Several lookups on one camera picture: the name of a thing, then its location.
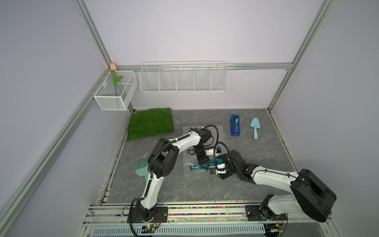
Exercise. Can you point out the bubble wrap sheet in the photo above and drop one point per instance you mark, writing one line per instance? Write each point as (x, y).
(209, 137)

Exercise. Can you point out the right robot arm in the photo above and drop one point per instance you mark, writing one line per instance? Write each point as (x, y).
(306, 193)

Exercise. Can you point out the green artificial grass mat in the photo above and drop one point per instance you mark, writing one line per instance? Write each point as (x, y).
(151, 122)

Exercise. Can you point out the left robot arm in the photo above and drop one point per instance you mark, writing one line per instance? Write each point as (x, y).
(161, 163)

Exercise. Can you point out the teal garden trowel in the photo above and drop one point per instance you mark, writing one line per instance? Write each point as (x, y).
(255, 124)

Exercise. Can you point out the teal hand rake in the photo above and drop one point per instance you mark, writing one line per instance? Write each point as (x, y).
(141, 168)

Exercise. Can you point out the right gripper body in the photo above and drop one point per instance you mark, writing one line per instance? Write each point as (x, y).
(228, 170)

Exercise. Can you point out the pink artificial tulip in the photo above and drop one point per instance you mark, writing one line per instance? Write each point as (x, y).
(116, 79)

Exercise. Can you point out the white vent grille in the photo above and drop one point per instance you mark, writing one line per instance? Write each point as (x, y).
(180, 230)

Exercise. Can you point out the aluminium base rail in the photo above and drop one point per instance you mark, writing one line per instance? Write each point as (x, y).
(241, 212)

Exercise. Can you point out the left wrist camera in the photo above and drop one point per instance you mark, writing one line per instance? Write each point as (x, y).
(213, 151)

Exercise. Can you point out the white wire wall shelf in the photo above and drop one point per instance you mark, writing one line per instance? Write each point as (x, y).
(184, 77)

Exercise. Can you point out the white mesh wall basket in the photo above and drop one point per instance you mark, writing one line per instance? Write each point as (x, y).
(105, 94)

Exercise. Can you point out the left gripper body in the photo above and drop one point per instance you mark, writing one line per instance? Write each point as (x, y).
(201, 153)

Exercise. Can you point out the blue tape dispenser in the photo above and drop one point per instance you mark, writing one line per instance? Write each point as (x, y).
(235, 125)

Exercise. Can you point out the blue glass bottle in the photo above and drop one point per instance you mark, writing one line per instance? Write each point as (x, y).
(198, 167)

